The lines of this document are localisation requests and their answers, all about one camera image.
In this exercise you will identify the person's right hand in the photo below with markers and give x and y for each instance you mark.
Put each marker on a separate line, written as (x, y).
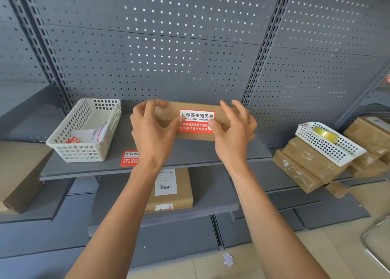
(234, 141)

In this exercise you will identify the person's left thumb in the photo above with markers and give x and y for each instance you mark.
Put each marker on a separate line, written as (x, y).
(177, 123)

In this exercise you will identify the clear tape roll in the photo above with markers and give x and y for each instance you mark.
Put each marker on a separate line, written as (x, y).
(326, 134)

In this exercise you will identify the person's left hand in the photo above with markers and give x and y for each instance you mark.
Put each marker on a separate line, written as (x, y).
(152, 138)

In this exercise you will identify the grey slotted shelf upright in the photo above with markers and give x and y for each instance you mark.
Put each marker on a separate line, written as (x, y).
(268, 44)
(42, 44)

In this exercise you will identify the small taped cardboard parcel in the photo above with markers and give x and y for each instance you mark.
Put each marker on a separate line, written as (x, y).
(336, 189)

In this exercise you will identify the brown cardboard box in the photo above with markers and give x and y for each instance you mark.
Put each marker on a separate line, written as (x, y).
(195, 106)

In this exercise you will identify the red and white seal sticker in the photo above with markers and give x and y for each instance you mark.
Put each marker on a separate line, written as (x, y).
(196, 117)

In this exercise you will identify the sheets of red seal stickers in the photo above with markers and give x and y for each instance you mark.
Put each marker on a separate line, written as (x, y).
(86, 135)

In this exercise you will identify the silver metal frame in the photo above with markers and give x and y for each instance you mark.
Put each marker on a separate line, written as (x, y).
(376, 239)

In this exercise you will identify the person's right forearm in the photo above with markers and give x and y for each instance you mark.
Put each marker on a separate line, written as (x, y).
(268, 227)

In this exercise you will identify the person's right thumb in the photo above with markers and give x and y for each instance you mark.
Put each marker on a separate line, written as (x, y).
(214, 126)

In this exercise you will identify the grey perforated back panel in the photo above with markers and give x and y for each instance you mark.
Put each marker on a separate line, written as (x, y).
(158, 50)
(323, 59)

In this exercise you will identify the person's left forearm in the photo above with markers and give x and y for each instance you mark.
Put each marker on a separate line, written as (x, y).
(122, 220)

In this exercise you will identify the large plain cardboard box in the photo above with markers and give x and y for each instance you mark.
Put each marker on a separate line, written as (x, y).
(21, 172)

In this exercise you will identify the grey metal shelf board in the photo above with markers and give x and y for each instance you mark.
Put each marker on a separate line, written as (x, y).
(332, 211)
(39, 202)
(189, 153)
(213, 193)

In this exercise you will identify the cardboard parcel with shipping label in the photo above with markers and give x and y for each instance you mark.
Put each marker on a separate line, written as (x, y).
(182, 193)

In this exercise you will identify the loose red seal sticker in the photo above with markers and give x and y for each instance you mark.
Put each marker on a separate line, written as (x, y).
(128, 159)

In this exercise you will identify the shallow white plastic mesh basket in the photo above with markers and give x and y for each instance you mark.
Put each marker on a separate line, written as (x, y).
(335, 153)

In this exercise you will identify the person's right little finger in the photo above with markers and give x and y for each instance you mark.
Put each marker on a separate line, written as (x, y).
(255, 134)

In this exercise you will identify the person's left middle finger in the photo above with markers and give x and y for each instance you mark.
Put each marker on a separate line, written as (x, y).
(137, 108)

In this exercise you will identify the white paper scrap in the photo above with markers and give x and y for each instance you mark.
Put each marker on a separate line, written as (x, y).
(228, 259)

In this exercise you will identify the person's right middle finger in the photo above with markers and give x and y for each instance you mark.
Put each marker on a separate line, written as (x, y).
(240, 109)

